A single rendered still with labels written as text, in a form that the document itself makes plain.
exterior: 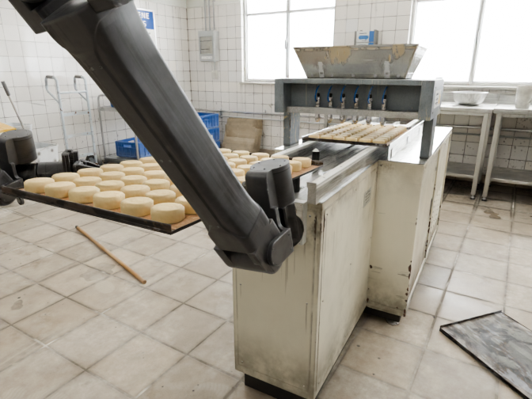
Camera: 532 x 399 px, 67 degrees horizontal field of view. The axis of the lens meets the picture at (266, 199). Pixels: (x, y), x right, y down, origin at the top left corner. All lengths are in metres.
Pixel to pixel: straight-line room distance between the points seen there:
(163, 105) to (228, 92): 5.86
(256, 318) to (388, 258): 0.76
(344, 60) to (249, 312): 1.15
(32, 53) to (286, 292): 4.29
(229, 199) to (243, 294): 1.06
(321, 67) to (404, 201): 0.72
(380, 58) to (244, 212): 1.47
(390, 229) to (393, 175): 0.26
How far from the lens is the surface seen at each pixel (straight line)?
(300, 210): 1.21
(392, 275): 2.02
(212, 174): 0.43
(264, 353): 1.59
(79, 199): 0.74
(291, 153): 1.68
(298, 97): 2.04
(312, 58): 1.96
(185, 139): 0.40
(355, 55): 1.89
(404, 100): 1.88
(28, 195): 0.80
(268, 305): 1.45
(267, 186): 0.53
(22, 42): 5.12
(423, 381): 1.92
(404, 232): 1.92
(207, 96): 6.49
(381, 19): 5.24
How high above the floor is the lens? 1.22
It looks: 18 degrees down
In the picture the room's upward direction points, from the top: straight up
